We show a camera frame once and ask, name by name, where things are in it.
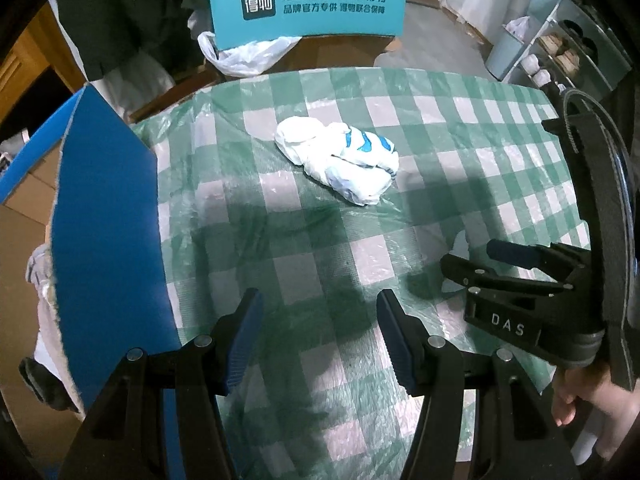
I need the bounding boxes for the white blue sock bundle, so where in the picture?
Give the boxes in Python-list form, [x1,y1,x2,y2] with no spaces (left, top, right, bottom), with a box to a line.
[274,116,399,207]

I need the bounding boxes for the grey fleece mitten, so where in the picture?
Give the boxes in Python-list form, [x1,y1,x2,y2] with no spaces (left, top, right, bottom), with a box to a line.
[25,244,85,419]

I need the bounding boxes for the black sock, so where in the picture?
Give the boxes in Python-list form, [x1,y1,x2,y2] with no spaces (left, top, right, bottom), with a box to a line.
[18,358,78,413]

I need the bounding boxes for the green checkered tablecloth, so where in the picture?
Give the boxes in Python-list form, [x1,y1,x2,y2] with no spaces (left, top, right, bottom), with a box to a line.
[136,68,589,479]

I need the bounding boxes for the blue-rimmed cardboard box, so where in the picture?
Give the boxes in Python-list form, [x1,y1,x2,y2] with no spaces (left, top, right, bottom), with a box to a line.
[1,86,180,471]

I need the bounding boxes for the grey shoe rack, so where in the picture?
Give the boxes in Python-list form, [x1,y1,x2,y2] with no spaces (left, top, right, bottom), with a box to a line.
[503,0,632,100]

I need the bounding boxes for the light blue trash bin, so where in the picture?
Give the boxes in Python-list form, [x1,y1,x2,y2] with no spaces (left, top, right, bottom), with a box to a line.
[485,30,525,80]

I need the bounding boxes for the brown cardboard box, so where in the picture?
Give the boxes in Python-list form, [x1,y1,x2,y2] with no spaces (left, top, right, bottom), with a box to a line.
[219,34,402,79]

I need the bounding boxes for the white plastic bag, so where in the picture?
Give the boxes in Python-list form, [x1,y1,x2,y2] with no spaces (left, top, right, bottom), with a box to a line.
[196,32,302,78]

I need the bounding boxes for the teal shoe box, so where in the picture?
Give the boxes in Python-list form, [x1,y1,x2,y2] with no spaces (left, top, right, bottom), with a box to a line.
[209,0,406,49]

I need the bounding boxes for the black hanging coat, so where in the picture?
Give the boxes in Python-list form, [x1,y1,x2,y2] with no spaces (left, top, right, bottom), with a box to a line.
[58,0,202,80]

